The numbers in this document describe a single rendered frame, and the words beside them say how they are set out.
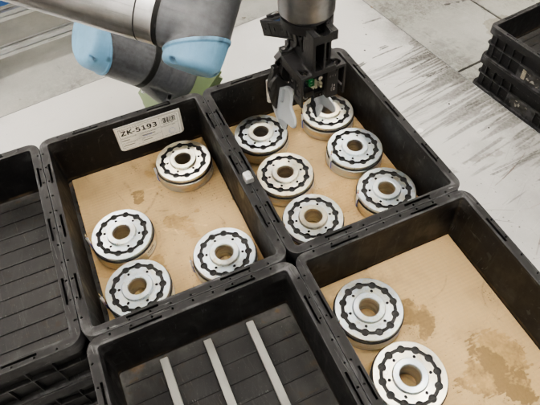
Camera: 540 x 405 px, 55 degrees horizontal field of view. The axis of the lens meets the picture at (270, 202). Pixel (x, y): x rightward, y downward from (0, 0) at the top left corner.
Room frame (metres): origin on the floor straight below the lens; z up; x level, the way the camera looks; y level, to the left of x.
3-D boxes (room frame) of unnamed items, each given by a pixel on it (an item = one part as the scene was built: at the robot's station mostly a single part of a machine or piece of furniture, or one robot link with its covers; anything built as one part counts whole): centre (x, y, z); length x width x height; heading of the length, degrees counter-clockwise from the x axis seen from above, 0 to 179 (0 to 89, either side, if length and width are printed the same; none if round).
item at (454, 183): (0.63, -0.09, 0.92); 0.40 x 0.30 x 0.02; 21
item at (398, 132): (0.63, -0.09, 0.87); 0.40 x 0.30 x 0.11; 21
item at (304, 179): (0.60, -0.03, 0.86); 0.10 x 0.10 x 0.01
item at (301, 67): (0.60, -0.07, 1.12); 0.09 x 0.08 x 0.12; 24
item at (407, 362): (0.23, -0.17, 0.86); 0.05 x 0.05 x 0.01
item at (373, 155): (0.65, -0.16, 0.86); 0.10 x 0.10 x 0.01
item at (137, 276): (0.39, 0.21, 0.86); 0.05 x 0.05 x 0.01
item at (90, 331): (0.52, 0.19, 0.92); 0.40 x 0.30 x 0.02; 21
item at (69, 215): (0.52, 0.19, 0.87); 0.40 x 0.30 x 0.11; 21
